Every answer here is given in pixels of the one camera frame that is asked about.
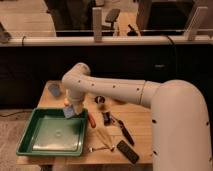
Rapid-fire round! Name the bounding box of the metal fork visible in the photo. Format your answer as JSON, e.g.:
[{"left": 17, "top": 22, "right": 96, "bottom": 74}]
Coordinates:
[{"left": 88, "top": 147, "right": 109, "bottom": 153}]

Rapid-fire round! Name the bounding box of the wooden table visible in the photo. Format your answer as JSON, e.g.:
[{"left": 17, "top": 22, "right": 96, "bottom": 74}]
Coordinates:
[{"left": 17, "top": 80, "right": 152, "bottom": 165}]

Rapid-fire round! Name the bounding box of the black remote control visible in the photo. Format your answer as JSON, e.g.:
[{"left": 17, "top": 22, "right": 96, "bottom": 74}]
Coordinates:
[{"left": 117, "top": 140, "right": 139, "bottom": 164}]

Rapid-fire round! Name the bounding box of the small metal cup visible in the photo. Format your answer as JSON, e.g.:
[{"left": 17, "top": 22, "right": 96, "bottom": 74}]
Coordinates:
[{"left": 95, "top": 96, "right": 105, "bottom": 108}]

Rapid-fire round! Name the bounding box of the orange carrot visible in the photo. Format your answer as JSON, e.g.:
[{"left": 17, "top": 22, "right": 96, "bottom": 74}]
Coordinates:
[{"left": 88, "top": 113, "right": 96, "bottom": 128}]

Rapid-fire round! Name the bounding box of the small black clip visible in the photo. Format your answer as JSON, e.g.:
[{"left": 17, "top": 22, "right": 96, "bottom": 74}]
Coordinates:
[{"left": 102, "top": 112, "right": 111, "bottom": 126}]

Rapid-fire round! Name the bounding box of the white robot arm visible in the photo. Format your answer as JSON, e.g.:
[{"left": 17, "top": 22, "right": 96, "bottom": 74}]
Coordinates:
[{"left": 62, "top": 63, "right": 213, "bottom": 171}]

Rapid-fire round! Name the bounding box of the white railing bar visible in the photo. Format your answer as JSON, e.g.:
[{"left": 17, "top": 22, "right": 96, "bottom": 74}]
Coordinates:
[{"left": 0, "top": 35, "right": 213, "bottom": 47}]

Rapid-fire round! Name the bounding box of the orange fruit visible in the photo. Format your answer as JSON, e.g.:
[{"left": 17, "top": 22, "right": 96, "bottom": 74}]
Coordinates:
[{"left": 64, "top": 98, "right": 70, "bottom": 106}]

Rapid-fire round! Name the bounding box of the yellow corn cob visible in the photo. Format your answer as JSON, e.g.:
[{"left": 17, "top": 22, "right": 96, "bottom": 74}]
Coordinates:
[{"left": 95, "top": 127, "right": 115, "bottom": 151}]

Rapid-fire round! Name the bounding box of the black office chair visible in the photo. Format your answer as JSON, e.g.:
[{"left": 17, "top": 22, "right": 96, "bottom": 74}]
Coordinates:
[{"left": 102, "top": 9, "right": 120, "bottom": 30}]

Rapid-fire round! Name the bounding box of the black handled knife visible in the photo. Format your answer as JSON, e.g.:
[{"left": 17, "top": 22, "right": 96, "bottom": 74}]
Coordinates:
[{"left": 118, "top": 120, "right": 134, "bottom": 145}]

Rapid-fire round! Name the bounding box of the blue cup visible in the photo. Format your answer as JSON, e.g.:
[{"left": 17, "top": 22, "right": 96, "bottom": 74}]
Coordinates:
[{"left": 48, "top": 83, "right": 61, "bottom": 97}]

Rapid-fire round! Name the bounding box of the green plastic tray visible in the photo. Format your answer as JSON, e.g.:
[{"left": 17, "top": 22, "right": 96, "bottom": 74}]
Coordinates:
[{"left": 16, "top": 108, "right": 88, "bottom": 157}]

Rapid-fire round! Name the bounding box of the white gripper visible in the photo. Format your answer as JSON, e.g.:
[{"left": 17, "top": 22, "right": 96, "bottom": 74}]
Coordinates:
[{"left": 67, "top": 90, "right": 85, "bottom": 114}]

